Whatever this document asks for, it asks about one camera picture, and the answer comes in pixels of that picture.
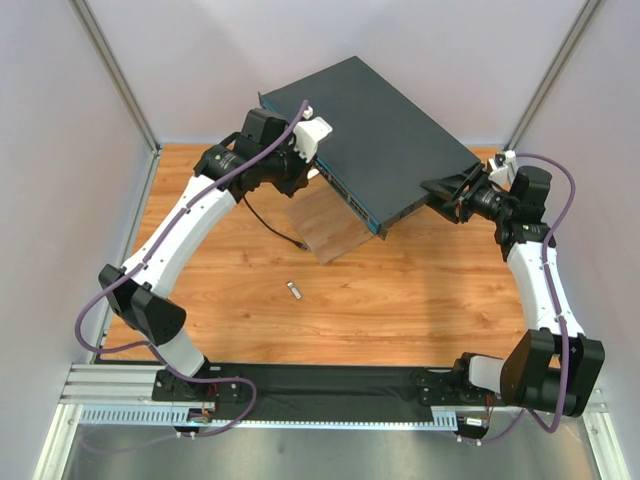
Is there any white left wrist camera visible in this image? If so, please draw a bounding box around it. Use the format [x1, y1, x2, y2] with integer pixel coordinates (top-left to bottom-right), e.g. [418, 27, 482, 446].
[293, 105, 333, 164]

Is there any aluminium frame post left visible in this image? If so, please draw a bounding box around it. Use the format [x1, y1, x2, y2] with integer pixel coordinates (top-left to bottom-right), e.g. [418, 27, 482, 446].
[68, 0, 162, 151]

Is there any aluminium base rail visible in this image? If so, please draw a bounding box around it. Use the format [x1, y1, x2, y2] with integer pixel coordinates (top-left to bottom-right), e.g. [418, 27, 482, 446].
[59, 362, 609, 436]

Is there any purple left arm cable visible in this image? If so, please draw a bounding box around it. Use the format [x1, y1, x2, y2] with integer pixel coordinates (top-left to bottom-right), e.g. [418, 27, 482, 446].
[73, 98, 310, 454]

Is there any aluminium frame post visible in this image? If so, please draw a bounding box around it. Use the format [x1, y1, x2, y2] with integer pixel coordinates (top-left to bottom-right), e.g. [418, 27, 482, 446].
[503, 0, 605, 150]
[68, 0, 162, 151]

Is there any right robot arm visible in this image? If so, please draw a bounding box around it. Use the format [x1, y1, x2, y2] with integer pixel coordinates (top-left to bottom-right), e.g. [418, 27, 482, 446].
[421, 154, 605, 417]

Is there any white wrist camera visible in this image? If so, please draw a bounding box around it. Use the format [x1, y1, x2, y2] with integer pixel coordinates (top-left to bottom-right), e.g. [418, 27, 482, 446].
[487, 150, 517, 187]
[293, 105, 333, 164]

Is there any aluminium frame post right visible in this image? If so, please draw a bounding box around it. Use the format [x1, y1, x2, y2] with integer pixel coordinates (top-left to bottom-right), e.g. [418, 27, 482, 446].
[503, 0, 605, 150]

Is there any black cloth strip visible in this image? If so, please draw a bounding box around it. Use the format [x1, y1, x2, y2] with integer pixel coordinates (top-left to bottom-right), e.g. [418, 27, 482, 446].
[211, 363, 502, 423]

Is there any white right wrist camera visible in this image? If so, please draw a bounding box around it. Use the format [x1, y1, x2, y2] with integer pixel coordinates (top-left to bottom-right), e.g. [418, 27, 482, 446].
[487, 150, 517, 187]

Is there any blue-faced grey network switch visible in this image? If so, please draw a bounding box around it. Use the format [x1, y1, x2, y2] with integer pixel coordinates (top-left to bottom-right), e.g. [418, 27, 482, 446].
[259, 56, 480, 238]

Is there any wooden support board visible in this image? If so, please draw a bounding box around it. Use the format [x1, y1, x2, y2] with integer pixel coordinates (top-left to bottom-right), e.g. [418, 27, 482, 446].
[285, 186, 374, 265]

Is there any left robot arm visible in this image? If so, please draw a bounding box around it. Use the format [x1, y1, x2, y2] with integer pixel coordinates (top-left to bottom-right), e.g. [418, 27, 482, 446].
[99, 105, 333, 378]

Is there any black patch cable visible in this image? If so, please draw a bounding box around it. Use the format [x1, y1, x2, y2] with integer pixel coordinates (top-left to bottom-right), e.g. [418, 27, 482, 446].
[243, 194, 310, 251]

